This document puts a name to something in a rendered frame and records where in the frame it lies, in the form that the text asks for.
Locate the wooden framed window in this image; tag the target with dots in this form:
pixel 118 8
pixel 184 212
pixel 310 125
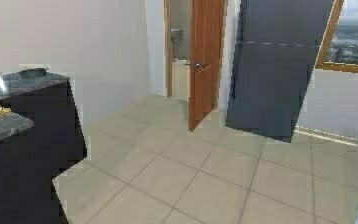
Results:
pixel 348 40

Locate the black kitchen counter cabinet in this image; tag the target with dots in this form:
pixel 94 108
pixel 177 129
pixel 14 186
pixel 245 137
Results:
pixel 27 160

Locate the dark grey fridge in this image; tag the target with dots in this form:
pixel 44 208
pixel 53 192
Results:
pixel 273 73

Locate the dark grey pan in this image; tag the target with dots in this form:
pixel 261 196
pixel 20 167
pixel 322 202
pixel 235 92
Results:
pixel 33 72

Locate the brown wooden room door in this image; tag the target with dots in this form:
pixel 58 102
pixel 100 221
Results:
pixel 205 60

